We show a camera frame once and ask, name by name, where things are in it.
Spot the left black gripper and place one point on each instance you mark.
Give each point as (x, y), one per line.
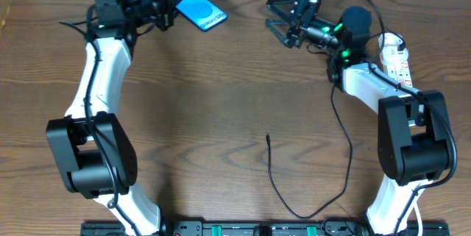
(166, 12)

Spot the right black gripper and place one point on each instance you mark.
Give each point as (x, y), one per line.
(298, 23)

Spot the blue Galaxy smartphone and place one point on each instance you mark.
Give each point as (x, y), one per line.
(202, 13)

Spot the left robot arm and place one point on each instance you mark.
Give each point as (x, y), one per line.
(92, 152)

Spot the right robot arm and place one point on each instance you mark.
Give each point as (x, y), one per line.
(416, 148)

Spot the white charger adapter plug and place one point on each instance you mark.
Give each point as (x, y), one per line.
(393, 46)

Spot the white power strip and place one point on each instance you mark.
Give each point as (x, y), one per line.
(395, 64)

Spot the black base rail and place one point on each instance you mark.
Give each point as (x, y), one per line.
(294, 228)

